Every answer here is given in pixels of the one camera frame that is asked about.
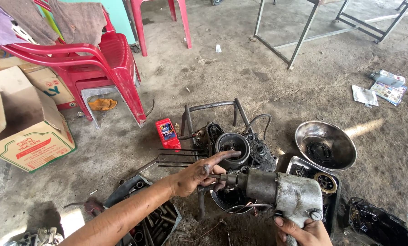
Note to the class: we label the person's right hand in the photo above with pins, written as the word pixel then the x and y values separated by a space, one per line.
pixel 306 237

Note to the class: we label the person's left hand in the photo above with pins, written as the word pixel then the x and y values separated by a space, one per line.
pixel 190 179

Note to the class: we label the grey pneumatic impact wrench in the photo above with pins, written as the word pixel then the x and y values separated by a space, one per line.
pixel 286 193

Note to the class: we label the oily round drain pan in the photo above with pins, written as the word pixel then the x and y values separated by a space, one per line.
pixel 229 201

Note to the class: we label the steel wrench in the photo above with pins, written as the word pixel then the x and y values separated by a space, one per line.
pixel 146 167

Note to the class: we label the red oil bottle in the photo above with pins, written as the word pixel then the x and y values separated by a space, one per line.
pixel 168 134

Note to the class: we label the open toolbox of sockets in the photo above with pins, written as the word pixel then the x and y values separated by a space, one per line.
pixel 156 222

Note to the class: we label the round brass-rimmed clutch plate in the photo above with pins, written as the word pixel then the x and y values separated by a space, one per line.
pixel 325 182

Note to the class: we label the rectangular metal tray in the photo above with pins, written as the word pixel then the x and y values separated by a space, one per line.
pixel 301 169

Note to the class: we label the black engine cover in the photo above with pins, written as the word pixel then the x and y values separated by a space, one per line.
pixel 375 222

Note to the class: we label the greasy black motorcycle engine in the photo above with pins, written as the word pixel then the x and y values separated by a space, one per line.
pixel 258 150

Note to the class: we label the grey metal engine stand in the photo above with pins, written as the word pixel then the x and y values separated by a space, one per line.
pixel 212 106

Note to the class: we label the black clutch part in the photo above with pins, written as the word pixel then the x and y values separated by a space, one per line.
pixel 319 152

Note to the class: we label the round steel bowl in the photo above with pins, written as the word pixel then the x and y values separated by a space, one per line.
pixel 340 140

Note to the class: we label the orange sandal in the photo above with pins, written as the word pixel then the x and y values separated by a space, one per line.
pixel 102 104

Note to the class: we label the grey plastic stool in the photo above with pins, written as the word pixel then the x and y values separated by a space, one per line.
pixel 96 94

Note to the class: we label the white paper scrap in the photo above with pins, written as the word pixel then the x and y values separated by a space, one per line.
pixel 218 48

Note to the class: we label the stack of red plastic chairs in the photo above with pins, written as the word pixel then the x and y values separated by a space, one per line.
pixel 118 58

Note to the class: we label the white plastic packet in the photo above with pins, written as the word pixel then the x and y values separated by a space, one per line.
pixel 364 95

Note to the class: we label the large open cardboard box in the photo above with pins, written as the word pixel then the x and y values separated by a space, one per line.
pixel 33 140

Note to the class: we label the grey engine part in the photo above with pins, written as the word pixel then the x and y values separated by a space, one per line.
pixel 36 236

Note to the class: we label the colourful printed leaflet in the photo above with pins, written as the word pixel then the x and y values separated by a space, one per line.
pixel 388 93

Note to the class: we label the red plastic stool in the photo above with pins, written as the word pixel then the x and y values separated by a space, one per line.
pixel 140 20

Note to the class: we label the small cardboard box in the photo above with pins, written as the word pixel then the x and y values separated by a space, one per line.
pixel 50 85

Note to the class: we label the teal cabinet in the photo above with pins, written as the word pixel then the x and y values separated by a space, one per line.
pixel 120 17

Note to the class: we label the grey plastic bottle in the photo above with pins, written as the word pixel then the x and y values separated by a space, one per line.
pixel 387 79

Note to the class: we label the brown rag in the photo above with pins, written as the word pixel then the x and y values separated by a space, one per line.
pixel 79 20
pixel 29 20

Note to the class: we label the grey metal table frame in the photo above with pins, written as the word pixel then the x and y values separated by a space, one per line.
pixel 303 34

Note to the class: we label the dark metal trolley frame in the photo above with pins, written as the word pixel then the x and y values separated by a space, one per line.
pixel 390 30

